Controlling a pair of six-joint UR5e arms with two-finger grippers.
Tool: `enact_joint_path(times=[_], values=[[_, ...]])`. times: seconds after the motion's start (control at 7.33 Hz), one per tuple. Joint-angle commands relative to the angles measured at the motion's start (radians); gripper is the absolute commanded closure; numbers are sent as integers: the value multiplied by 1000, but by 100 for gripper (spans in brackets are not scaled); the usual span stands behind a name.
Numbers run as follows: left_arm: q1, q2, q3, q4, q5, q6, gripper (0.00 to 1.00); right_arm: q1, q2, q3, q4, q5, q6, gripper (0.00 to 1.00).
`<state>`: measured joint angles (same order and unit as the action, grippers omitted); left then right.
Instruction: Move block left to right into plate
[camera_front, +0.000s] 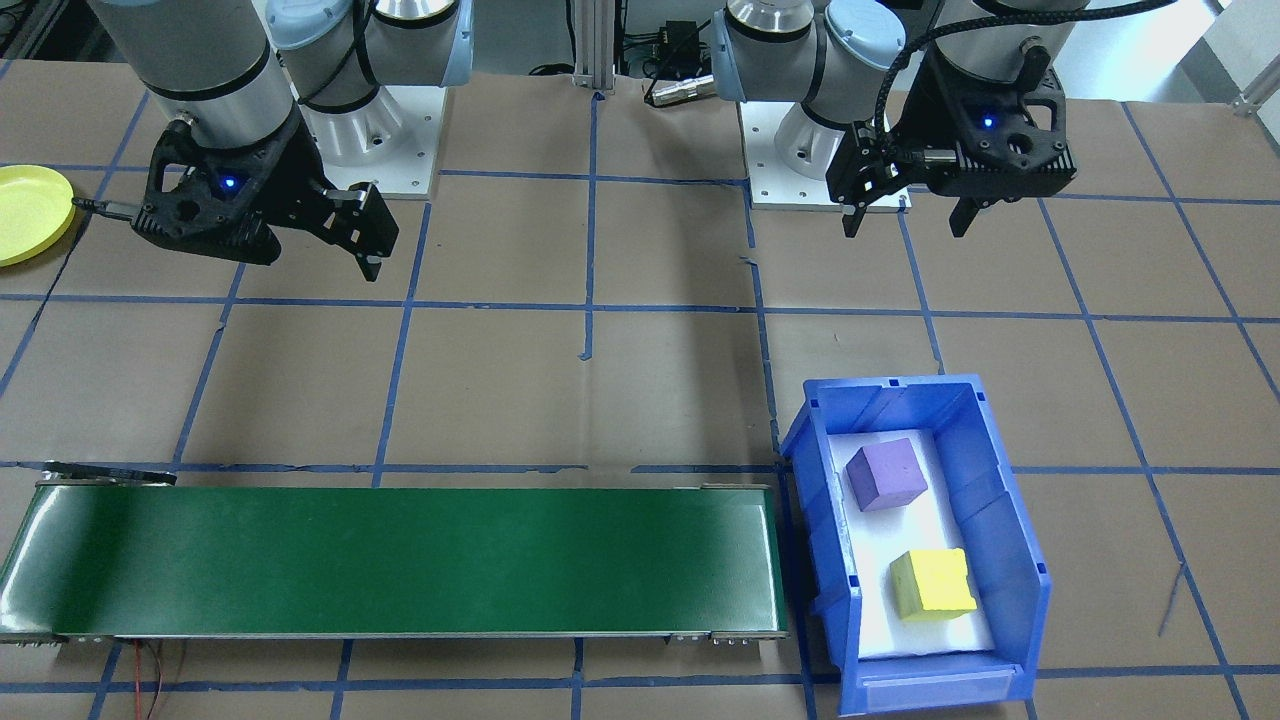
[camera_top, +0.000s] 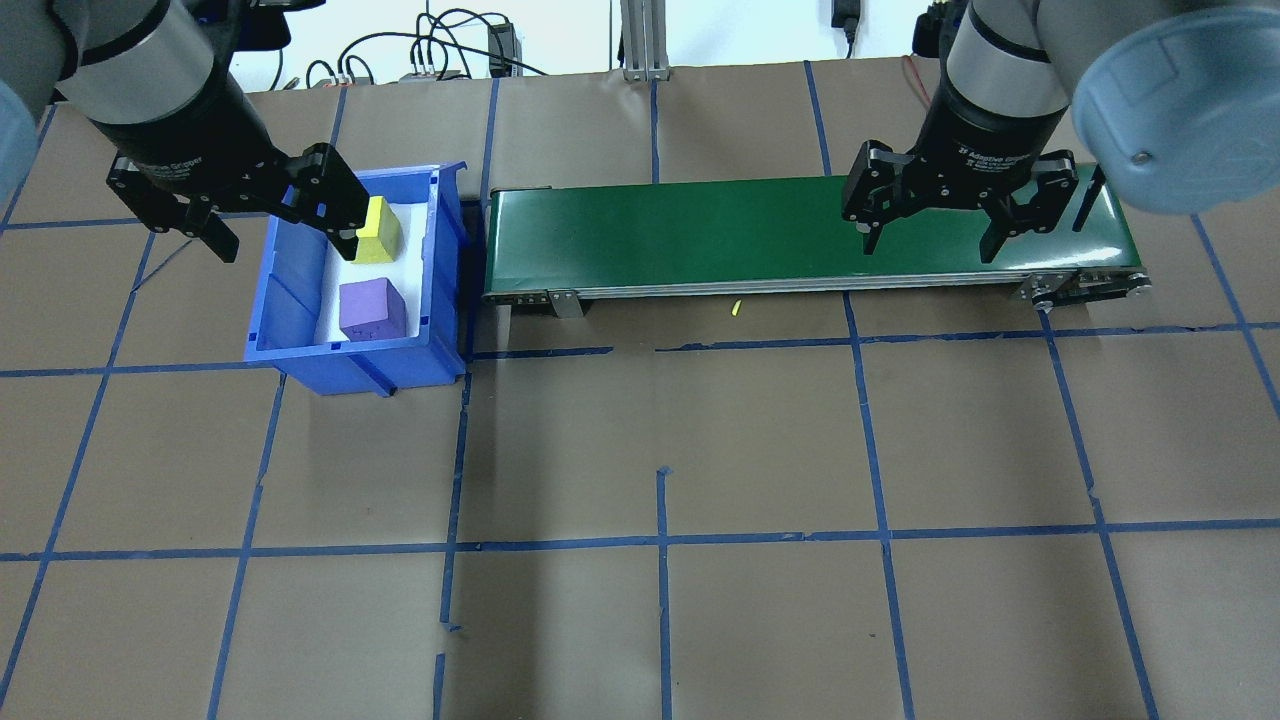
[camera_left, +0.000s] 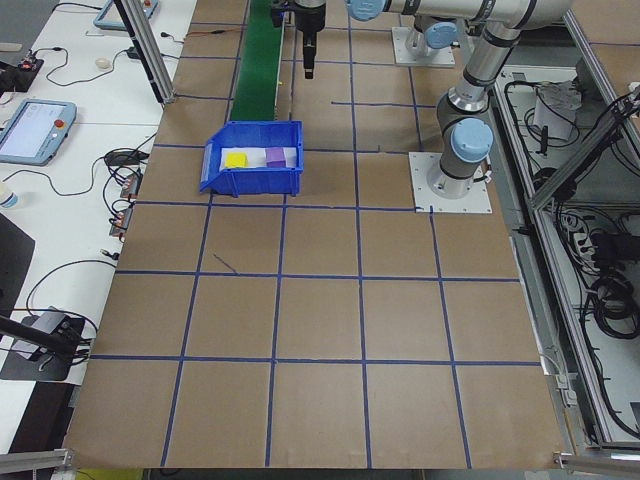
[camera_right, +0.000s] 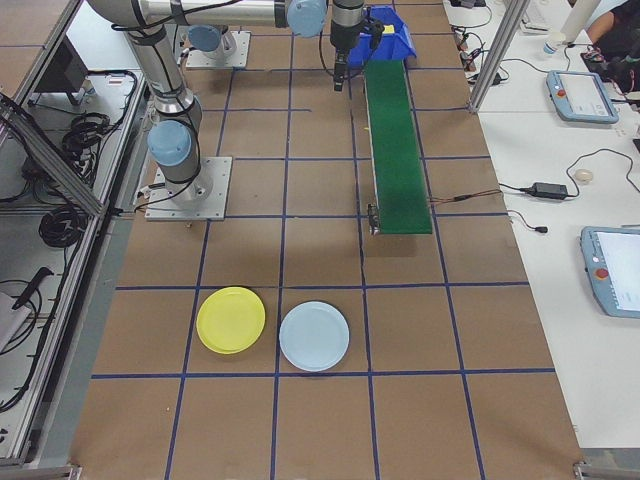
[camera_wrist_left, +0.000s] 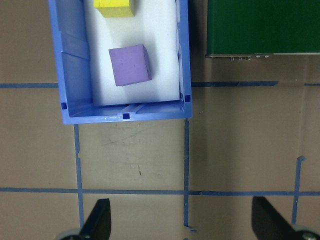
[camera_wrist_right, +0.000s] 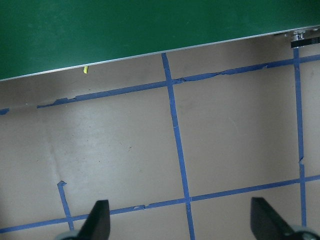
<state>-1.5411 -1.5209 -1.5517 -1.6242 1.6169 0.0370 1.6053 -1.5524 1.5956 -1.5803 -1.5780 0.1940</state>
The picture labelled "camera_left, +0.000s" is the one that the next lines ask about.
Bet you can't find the green conveyor belt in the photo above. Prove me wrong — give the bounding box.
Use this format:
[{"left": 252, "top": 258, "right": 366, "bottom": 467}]
[{"left": 230, "top": 0, "right": 291, "bottom": 123}]

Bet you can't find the blue plastic storage bin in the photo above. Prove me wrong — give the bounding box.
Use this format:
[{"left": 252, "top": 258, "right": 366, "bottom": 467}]
[{"left": 198, "top": 120, "right": 305, "bottom": 197}]

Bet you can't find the blue-grey teach pendant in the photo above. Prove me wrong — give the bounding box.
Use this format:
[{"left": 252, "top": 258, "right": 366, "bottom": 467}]
[
  {"left": 0, "top": 98, "right": 78, "bottom": 167},
  {"left": 93, "top": 0, "right": 162, "bottom": 32}
]

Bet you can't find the black power adapter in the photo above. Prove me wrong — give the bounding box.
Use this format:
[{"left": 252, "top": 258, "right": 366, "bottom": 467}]
[{"left": 103, "top": 151, "right": 150, "bottom": 166}]

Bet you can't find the small grey usb hub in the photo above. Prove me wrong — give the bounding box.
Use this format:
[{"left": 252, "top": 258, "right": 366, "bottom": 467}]
[
  {"left": 109, "top": 207, "right": 134, "bottom": 240},
  {"left": 121, "top": 172, "right": 143, "bottom": 200}
]

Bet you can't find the black circuit device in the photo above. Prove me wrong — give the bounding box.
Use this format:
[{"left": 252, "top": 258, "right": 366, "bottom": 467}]
[{"left": 0, "top": 49, "right": 45, "bottom": 94}]

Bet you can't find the white power strip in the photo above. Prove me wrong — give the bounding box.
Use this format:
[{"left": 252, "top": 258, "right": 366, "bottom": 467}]
[{"left": 562, "top": 214, "right": 596, "bottom": 271}]

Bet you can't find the black power brick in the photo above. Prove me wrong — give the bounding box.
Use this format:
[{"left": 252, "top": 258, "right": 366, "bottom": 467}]
[{"left": 592, "top": 232, "right": 634, "bottom": 269}]

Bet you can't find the black flat panel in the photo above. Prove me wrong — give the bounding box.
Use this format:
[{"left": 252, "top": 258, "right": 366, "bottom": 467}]
[{"left": 0, "top": 212, "right": 36, "bottom": 321}]

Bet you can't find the aluminium profile bar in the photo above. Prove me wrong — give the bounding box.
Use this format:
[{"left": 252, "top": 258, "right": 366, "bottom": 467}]
[
  {"left": 552, "top": 449, "right": 640, "bottom": 474},
  {"left": 0, "top": 448, "right": 76, "bottom": 480}
]

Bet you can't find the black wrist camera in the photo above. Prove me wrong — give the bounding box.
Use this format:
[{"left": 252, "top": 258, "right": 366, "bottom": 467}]
[{"left": 269, "top": 0, "right": 292, "bottom": 29}]

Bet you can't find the white square base plate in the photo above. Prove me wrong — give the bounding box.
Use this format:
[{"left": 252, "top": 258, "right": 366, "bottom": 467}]
[
  {"left": 408, "top": 151, "right": 494, "bottom": 215},
  {"left": 391, "top": 25, "right": 457, "bottom": 69}
]

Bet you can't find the aluminium profile post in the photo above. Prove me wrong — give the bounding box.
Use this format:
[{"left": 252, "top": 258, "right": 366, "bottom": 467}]
[{"left": 113, "top": 0, "right": 176, "bottom": 105}]

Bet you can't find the black cable with plug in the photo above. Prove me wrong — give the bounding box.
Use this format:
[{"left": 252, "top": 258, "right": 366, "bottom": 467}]
[{"left": 24, "top": 247, "right": 120, "bottom": 321}]

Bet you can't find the V-shaped metal bar frame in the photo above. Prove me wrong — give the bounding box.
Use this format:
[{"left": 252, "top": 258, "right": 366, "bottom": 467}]
[{"left": 489, "top": 9, "right": 640, "bottom": 454}]

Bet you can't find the black coiled cable bundle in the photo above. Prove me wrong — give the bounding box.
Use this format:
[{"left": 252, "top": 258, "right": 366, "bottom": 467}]
[{"left": 577, "top": 269, "right": 640, "bottom": 341}]

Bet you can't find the grey corner bracket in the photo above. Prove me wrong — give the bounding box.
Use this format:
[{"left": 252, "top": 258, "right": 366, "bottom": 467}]
[{"left": 553, "top": 372, "right": 580, "bottom": 409}]

